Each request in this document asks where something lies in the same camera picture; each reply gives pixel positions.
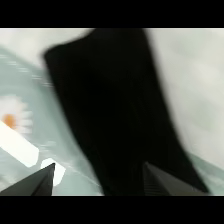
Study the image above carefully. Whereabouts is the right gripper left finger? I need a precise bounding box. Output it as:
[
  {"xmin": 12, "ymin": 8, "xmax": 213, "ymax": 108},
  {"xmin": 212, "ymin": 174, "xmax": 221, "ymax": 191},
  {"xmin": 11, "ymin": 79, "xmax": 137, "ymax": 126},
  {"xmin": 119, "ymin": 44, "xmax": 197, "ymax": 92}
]
[{"xmin": 0, "ymin": 162, "xmax": 56, "ymax": 197}]

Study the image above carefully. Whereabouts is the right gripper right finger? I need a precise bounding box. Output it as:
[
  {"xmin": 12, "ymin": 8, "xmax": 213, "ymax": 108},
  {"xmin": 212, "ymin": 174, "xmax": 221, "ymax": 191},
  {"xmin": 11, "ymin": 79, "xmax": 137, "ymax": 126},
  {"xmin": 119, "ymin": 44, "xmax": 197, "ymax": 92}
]
[{"xmin": 143, "ymin": 161, "xmax": 209, "ymax": 197}]

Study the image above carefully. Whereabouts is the black garment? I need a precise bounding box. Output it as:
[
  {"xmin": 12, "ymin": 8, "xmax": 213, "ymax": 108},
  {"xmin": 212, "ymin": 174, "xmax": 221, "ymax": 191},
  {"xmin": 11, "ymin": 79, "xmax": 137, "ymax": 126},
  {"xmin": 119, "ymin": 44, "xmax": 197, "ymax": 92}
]
[{"xmin": 43, "ymin": 28, "xmax": 210, "ymax": 197}]

